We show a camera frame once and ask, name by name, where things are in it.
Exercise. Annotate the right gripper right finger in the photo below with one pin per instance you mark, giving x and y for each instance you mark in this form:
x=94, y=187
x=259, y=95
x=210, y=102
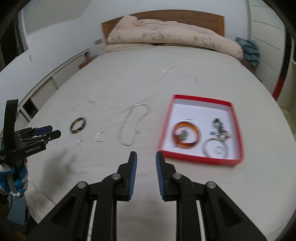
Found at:
x=172, y=185

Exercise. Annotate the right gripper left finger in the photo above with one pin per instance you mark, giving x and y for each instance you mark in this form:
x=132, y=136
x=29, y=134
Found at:
x=122, y=182

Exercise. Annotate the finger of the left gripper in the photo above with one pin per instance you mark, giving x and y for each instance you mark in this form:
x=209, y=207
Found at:
x=37, y=136
x=44, y=130

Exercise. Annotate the dark tortoiseshell bangle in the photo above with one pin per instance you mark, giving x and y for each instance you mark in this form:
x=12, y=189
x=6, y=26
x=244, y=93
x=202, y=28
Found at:
x=78, y=125

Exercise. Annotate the red jewelry box tray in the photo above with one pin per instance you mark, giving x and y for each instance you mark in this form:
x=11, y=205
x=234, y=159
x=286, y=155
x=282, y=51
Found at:
x=214, y=118

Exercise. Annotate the blue white gloved hand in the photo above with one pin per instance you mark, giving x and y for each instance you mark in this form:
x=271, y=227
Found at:
x=20, y=178

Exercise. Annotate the amber bangle in box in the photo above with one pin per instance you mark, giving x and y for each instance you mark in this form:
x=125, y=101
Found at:
x=186, y=135

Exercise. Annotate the silver bangle in box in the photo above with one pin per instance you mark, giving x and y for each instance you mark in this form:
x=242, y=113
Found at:
x=215, y=148

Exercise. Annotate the left wooden nightstand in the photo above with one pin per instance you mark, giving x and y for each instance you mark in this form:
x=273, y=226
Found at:
x=87, y=61

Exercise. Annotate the beige pillow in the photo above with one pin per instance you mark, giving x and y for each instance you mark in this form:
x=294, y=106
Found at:
x=124, y=46

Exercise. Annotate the pink floral duvet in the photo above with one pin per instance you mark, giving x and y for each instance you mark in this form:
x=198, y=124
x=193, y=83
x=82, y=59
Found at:
x=130, y=29

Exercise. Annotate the red bag in wardrobe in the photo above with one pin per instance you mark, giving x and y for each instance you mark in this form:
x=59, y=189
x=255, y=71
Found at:
x=278, y=87

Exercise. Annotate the blue crumpled cloth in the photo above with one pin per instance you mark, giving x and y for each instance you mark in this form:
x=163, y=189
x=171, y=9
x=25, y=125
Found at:
x=250, y=50

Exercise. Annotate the wooden headboard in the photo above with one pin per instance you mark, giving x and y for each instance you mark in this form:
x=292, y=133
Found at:
x=198, y=18

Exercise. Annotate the white wardrobe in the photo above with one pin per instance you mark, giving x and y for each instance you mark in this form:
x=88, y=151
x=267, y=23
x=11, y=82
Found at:
x=276, y=51

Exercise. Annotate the low white wall cabinet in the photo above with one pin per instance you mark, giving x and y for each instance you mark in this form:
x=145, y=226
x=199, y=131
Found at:
x=43, y=90

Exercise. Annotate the wall switch plate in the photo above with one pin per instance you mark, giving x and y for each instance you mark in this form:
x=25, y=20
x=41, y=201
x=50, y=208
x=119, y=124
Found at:
x=99, y=41

